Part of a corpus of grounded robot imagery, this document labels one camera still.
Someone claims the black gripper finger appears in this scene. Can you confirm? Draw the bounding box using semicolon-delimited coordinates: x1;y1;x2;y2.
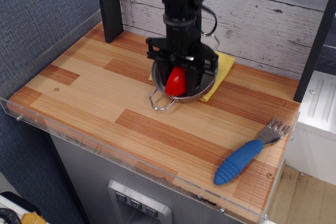
186;66;205;95
156;60;174;93

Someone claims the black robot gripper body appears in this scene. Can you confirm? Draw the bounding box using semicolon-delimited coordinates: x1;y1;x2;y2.
146;19;218;73

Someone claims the small stainless steel pot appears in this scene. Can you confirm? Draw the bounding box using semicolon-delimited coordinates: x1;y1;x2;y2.
149;32;221;111

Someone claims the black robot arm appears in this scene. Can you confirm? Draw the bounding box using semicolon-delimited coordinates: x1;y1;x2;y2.
146;0;218;97

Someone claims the yellow cloth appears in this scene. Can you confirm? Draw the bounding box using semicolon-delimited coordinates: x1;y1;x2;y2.
149;51;235;103

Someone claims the grey toy fridge cabinet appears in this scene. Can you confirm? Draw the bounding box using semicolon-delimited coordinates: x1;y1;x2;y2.
48;132;245;224

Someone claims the silver dispenser button panel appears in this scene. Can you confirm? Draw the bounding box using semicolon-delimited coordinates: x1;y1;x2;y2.
108;179;173;223

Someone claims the yellow tape piece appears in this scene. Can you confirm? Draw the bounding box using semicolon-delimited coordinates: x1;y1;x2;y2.
21;212;47;224

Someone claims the black left post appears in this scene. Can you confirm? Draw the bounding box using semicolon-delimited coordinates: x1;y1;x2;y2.
99;0;123;43

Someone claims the black post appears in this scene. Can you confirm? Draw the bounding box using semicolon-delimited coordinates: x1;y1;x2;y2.
99;0;123;43
293;0;335;102

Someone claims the blue-handled metal fork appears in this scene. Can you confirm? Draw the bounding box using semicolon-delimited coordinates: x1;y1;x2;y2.
214;118;290;186

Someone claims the black right post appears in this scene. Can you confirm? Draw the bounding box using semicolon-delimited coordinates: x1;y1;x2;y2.
293;0;335;102

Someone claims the clear acrylic guard rail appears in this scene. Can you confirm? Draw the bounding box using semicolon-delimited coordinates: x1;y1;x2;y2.
5;17;299;223

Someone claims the black corrugated hose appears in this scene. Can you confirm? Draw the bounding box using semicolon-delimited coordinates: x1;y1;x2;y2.
0;207;20;224

